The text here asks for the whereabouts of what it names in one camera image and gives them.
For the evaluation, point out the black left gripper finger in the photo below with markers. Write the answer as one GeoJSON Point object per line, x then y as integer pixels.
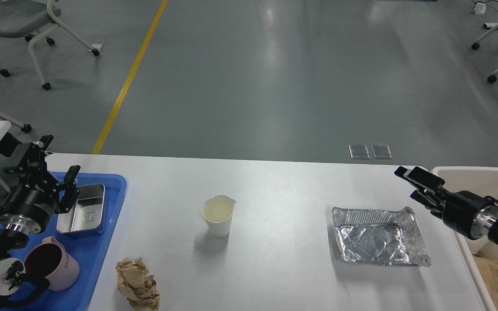
{"type": "Point", "coordinates": [70, 190]}
{"type": "Point", "coordinates": [28, 161]}

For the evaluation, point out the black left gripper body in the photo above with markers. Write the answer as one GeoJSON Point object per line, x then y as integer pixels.
{"type": "Point", "coordinates": [29, 208]}

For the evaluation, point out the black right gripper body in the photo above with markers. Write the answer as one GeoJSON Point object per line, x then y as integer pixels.
{"type": "Point", "coordinates": [467, 213]}

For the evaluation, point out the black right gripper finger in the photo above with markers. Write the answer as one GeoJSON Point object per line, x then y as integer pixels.
{"type": "Point", "coordinates": [435, 207]}
{"type": "Point", "coordinates": [428, 187]}

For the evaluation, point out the stainless steel rectangular container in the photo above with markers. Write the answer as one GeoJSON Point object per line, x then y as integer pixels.
{"type": "Point", "coordinates": [86, 217]}

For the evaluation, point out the aluminium foil tray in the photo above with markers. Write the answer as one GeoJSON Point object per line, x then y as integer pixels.
{"type": "Point", "coordinates": [382, 237]}

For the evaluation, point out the pink ribbed mug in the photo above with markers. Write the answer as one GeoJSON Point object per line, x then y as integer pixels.
{"type": "Point", "coordinates": [51, 261]}

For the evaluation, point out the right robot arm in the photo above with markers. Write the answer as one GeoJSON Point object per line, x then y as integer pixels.
{"type": "Point", "coordinates": [465, 212]}

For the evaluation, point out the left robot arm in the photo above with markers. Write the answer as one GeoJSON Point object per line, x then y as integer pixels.
{"type": "Point", "coordinates": [18, 288]}

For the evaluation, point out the beige plastic bin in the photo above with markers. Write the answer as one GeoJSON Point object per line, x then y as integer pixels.
{"type": "Point", "coordinates": [482, 181]}

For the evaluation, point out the blue plastic tray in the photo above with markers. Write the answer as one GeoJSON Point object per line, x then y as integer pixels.
{"type": "Point", "coordinates": [88, 249]}

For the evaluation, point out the right floor outlet cover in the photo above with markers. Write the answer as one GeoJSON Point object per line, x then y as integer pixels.
{"type": "Point", "coordinates": [381, 151]}

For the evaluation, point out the floor outlet cover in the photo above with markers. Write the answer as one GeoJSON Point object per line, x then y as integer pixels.
{"type": "Point", "coordinates": [359, 151]}
{"type": "Point", "coordinates": [381, 151]}

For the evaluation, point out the left floor outlet cover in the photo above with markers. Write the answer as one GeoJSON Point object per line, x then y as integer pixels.
{"type": "Point", "coordinates": [359, 151]}

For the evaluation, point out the crumpled brown paper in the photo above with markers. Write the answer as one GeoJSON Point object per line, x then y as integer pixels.
{"type": "Point", "coordinates": [137, 285]}

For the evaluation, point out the grey office chair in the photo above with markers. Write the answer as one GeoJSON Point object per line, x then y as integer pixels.
{"type": "Point", "coordinates": [20, 18]}

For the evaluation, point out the white paper cup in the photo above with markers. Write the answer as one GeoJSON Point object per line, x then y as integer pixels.
{"type": "Point", "coordinates": [218, 212]}

